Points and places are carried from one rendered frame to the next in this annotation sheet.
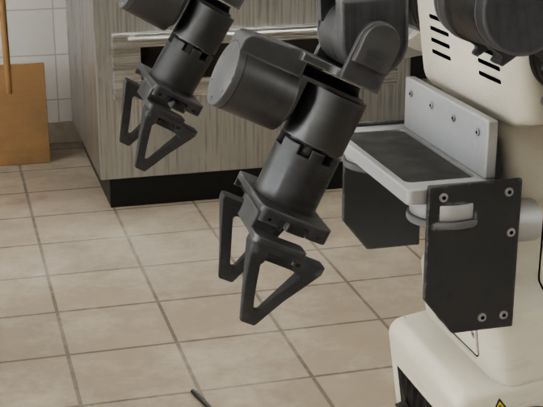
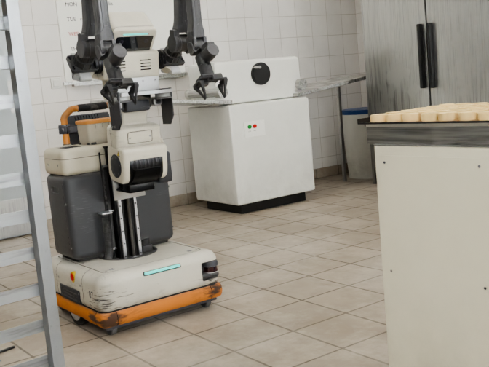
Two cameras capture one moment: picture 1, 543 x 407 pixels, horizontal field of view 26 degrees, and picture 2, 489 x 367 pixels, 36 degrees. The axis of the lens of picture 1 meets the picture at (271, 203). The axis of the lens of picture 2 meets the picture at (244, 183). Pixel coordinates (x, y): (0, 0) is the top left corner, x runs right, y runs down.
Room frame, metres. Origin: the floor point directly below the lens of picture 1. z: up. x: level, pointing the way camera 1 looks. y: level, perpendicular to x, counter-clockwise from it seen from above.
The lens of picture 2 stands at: (1.94, 3.07, 1.06)
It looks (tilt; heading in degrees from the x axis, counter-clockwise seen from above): 8 degrees down; 250
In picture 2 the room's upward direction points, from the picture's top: 5 degrees counter-clockwise
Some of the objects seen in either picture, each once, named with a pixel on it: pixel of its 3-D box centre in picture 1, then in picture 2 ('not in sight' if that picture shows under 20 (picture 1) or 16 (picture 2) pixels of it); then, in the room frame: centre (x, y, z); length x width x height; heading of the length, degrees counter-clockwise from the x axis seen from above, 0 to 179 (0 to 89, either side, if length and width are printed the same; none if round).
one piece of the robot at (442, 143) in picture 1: (431, 193); (140, 102); (1.23, -0.18, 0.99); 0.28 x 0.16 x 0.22; 15
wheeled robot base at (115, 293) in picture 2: not in sight; (130, 277); (1.31, -0.46, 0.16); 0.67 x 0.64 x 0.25; 105
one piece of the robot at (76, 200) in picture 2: not in sight; (112, 188); (1.33, -0.55, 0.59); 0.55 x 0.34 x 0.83; 15
